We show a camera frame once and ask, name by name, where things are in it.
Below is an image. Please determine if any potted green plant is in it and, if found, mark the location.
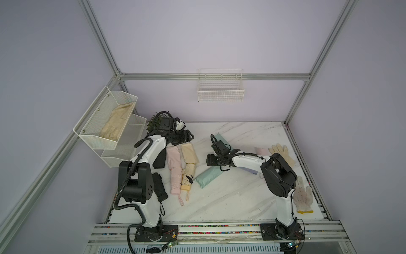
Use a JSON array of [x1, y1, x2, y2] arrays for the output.
[[147, 111, 173, 133]]

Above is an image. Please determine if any cream glove in shelf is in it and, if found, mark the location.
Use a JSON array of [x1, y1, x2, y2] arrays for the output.
[[99, 102, 135, 141]]

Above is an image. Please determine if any yellow umbrella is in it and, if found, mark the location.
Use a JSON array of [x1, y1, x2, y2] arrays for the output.
[[181, 164, 196, 201]]

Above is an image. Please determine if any white tiered mesh shelf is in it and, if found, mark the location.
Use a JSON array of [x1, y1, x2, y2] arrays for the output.
[[73, 86, 147, 168]]

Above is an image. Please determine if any cream work glove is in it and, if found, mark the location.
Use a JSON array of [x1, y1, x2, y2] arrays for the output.
[[268, 144, 296, 168]]

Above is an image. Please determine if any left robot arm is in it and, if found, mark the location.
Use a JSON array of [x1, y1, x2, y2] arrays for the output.
[[113, 111, 194, 238]]

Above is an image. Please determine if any green umbrella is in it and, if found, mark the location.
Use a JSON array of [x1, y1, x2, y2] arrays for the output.
[[195, 166, 223, 188], [215, 133, 231, 148]]

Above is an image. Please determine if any black umbrella sleeve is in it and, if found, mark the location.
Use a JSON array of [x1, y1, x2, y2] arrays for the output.
[[153, 148, 167, 169]]

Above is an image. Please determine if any white wire wall basket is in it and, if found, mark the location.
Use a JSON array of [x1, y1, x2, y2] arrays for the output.
[[197, 68, 245, 103]]

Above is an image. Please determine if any aluminium rail frame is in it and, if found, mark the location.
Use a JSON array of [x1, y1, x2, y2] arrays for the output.
[[84, 220, 356, 254]]

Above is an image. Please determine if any black umbrella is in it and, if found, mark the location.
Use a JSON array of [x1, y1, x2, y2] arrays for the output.
[[152, 173, 168, 216]]

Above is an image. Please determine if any white speckled work glove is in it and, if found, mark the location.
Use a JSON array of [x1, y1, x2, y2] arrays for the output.
[[294, 176, 314, 214]]

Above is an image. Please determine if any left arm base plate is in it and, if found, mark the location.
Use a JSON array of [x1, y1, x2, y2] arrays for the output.
[[134, 224, 179, 242]]

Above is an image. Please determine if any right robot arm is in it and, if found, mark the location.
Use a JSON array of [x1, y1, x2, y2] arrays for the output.
[[206, 134, 300, 240]]

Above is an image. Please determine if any purple umbrella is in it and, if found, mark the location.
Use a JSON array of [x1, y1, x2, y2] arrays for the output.
[[241, 167, 259, 175]]

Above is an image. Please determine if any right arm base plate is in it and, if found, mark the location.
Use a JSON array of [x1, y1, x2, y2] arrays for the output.
[[260, 221, 305, 242]]

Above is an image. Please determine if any pink umbrella sleeve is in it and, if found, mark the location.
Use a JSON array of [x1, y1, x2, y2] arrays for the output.
[[166, 147, 182, 169]]

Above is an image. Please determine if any pink umbrella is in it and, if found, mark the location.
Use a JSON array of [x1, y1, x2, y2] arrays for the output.
[[255, 147, 271, 156], [171, 167, 184, 206]]

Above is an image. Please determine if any yellow umbrella sleeve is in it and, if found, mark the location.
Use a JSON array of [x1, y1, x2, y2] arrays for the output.
[[181, 143, 199, 164]]

